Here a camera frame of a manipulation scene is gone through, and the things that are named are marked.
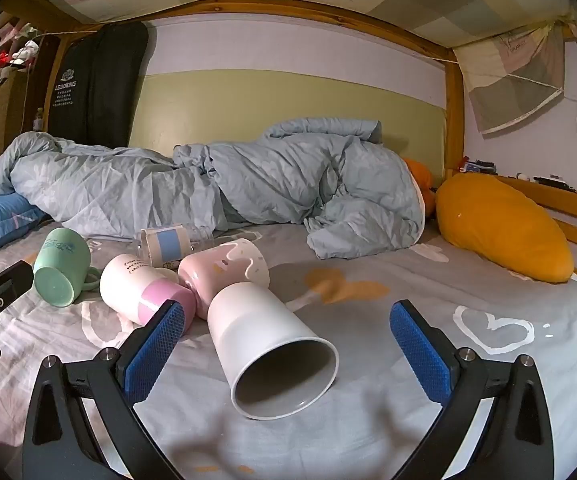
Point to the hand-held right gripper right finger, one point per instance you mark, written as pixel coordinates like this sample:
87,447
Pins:
418,355

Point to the red and white plush toy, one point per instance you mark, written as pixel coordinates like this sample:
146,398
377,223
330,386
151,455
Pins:
21,54

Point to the wooden bunk bed frame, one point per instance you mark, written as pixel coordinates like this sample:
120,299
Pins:
453,110

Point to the green mug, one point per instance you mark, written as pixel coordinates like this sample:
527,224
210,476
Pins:
61,265

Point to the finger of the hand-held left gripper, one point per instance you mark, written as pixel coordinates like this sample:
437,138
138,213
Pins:
3,287

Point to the white and pink cup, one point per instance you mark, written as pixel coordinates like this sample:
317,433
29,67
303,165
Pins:
136,285

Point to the small plastic bottle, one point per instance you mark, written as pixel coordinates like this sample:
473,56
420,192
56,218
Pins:
38,120

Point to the orange plush toy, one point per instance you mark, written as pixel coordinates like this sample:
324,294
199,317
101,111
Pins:
421,175

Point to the grey printed bedsheet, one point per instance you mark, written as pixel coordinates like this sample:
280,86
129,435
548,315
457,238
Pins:
418,435

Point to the yellow pillow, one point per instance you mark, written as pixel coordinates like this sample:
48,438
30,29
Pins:
503,225

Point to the patchwork hanging cloth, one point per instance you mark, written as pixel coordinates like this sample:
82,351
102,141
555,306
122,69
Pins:
513,75

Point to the light blue duvet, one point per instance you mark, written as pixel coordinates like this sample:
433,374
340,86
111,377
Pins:
218,185

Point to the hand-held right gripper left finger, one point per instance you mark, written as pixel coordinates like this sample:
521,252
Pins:
154,351

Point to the pink cup with white drips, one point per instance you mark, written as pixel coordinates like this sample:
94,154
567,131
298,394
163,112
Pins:
218,270

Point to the beige cup with blue label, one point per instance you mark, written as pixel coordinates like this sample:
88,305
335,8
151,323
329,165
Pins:
166,245

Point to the white and grey cup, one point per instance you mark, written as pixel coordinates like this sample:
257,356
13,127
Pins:
263,340

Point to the black hanging bag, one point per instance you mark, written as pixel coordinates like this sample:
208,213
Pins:
98,85

